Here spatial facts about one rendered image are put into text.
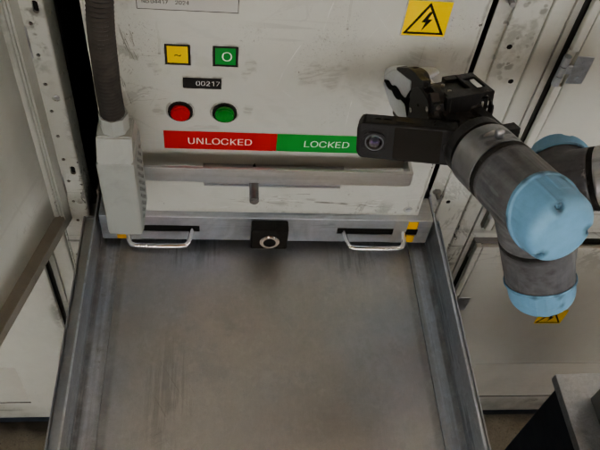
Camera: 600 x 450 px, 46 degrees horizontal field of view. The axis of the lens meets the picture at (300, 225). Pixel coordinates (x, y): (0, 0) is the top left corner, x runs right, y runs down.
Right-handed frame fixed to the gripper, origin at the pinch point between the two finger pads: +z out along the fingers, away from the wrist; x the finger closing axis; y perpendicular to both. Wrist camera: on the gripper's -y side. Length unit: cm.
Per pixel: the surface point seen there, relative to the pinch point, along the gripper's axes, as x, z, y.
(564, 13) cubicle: 6.1, -1.6, 24.7
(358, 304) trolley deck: -39.2, -1.0, -1.9
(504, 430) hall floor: -122, 18, 55
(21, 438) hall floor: -113, 51, -68
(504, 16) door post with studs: 5.7, 1.0, 17.2
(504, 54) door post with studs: -0.1, 1.6, 18.9
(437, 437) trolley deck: -45, -24, 1
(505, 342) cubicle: -78, 14, 43
